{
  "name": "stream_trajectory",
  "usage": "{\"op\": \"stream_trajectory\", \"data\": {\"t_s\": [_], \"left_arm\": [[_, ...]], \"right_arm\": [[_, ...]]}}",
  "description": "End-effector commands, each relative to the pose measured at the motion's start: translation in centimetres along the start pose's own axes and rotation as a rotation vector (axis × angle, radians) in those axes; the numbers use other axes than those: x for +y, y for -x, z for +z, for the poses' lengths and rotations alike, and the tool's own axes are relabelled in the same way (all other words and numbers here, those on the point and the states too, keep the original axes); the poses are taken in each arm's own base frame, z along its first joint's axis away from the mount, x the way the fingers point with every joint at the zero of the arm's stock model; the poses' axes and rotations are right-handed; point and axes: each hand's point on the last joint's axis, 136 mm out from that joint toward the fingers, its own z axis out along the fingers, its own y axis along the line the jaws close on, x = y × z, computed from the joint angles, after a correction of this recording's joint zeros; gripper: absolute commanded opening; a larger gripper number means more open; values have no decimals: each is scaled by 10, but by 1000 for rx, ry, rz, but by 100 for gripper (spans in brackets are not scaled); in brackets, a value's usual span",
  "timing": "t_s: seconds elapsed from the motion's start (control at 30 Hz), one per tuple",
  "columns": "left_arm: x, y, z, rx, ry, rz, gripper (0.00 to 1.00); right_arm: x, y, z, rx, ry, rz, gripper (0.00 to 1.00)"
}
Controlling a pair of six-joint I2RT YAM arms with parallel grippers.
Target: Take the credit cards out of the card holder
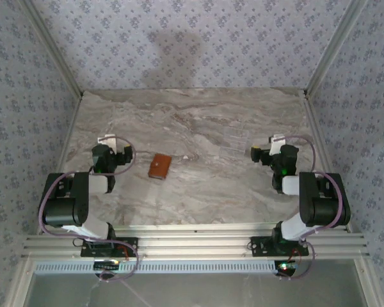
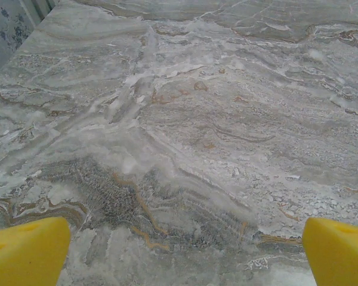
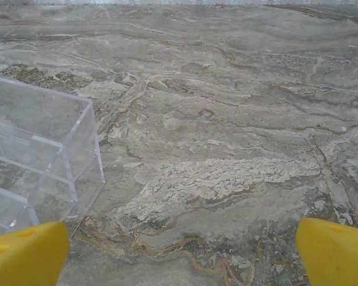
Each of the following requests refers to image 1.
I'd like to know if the brown leather card holder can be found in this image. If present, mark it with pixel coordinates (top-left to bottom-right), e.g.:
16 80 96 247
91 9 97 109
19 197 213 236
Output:
147 153 173 180

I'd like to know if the clear acrylic card stand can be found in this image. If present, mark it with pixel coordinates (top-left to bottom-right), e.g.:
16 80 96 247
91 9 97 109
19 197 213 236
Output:
218 127 250 158

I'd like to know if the right circuit board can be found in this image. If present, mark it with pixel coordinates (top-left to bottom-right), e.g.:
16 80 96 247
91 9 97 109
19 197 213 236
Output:
275 260 300 272

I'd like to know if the circuit board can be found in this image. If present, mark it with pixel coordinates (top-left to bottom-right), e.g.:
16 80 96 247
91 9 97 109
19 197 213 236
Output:
93 260 121 272
275 260 300 272

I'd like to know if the left circuit board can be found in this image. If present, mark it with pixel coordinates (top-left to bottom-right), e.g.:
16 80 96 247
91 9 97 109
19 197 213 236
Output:
93 260 121 272

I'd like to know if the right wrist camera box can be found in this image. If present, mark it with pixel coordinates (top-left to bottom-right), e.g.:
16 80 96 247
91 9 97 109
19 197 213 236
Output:
268 134 287 157

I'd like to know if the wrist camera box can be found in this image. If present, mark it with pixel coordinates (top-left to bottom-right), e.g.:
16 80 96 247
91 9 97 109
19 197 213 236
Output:
97 134 118 154
268 134 287 157

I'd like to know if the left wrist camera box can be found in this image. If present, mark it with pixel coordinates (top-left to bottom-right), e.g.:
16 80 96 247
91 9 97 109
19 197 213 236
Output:
97 134 118 154

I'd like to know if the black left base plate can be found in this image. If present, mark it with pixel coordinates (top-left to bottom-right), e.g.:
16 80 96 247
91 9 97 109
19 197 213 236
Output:
79 237 139 258

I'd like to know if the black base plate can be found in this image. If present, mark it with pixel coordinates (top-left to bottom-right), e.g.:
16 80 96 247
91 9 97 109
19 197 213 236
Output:
79 237 139 258
250 236 310 257

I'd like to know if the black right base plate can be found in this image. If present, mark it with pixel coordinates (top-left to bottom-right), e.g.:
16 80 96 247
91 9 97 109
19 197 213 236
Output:
250 236 310 257

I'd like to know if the aluminium rail frame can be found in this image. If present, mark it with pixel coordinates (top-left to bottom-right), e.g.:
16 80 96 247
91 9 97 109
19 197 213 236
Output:
21 223 371 259

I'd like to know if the aluminium corner post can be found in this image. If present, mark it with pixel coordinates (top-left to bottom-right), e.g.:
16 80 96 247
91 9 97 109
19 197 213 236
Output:
305 0 371 97
20 0 84 98

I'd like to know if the grey slotted cable duct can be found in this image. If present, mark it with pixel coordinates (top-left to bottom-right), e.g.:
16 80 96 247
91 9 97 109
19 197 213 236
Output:
34 259 278 275

